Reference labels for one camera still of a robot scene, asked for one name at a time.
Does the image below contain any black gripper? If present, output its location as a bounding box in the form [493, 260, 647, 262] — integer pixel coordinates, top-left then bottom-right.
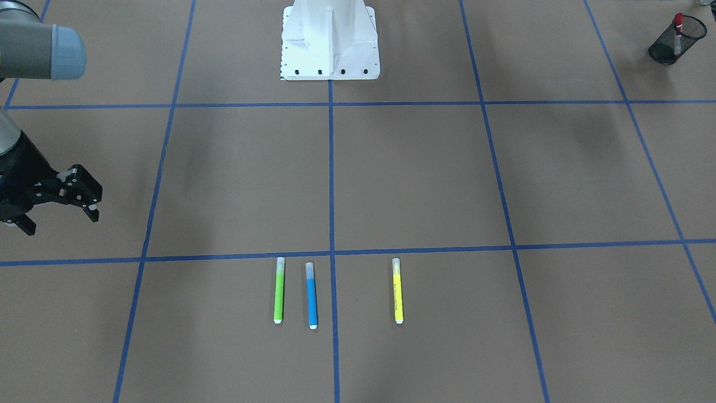
[1, 131, 104, 236]

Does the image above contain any blue highlighter pen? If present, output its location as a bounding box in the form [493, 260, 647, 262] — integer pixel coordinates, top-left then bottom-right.
[305, 262, 319, 331]

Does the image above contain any red white marker pen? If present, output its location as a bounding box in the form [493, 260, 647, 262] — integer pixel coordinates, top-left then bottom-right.
[673, 13, 684, 58]

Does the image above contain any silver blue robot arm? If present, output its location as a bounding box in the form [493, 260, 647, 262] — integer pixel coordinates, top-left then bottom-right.
[1, 1, 104, 236]

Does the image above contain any green highlighter pen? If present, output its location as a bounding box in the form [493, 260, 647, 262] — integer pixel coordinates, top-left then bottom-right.
[273, 257, 285, 325]

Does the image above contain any yellow highlighter pen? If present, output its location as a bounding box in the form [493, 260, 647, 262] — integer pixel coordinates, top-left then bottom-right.
[392, 257, 404, 325]

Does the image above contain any black mesh pen cup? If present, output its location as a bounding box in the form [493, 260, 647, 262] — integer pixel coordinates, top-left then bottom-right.
[647, 13, 708, 65]

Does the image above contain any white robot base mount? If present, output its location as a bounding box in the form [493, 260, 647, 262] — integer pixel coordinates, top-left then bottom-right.
[280, 1, 381, 80]

